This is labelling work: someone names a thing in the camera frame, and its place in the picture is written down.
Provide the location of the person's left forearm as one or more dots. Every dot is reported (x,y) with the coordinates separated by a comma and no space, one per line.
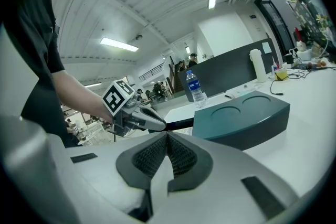
(78,94)

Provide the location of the black stair railing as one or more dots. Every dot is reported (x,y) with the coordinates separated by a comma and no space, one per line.
(152,72)

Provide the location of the dark green container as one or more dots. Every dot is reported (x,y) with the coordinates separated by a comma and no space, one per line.
(244,123)

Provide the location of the small white glue bottle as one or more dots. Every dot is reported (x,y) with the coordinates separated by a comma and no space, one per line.
(274,65)

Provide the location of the pale sticky note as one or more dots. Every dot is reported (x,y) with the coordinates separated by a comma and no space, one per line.
(266,47)

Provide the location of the yellow plastic cup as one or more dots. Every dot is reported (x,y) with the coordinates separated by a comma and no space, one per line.
(281,75)

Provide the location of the board with pinned notes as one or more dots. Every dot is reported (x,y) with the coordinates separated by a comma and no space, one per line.
(305,18)

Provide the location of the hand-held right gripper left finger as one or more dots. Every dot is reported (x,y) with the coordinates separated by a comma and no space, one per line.
(105,157)

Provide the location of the person's black t-shirt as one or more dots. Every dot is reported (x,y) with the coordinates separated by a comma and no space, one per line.
(34,47)

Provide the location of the dark desk partition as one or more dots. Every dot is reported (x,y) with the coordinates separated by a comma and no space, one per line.
(223,70)

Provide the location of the ceiling security camera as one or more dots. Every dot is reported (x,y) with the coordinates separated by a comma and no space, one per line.
(138,37)

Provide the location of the white toy figure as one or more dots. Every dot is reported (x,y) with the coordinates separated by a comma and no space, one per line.
(301,46)

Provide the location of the black mug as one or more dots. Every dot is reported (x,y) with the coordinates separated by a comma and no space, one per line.
(288,59)

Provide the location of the white thermos bottle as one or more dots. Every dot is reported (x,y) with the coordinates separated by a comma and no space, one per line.
(258,65)

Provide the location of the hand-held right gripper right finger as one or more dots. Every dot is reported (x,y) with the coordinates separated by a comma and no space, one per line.
(223,165)

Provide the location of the black door frame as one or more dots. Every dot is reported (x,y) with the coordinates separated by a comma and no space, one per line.
(273,21)

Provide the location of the small ceiling light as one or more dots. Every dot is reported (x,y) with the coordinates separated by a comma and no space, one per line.
(187,49)

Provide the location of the clear plastic water bottle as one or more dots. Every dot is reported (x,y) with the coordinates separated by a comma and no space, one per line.
(194,89)

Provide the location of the black pen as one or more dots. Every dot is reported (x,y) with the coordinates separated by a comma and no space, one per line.
(230,96)

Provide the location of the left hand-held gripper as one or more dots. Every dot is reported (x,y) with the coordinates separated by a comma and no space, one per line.
(115,98)

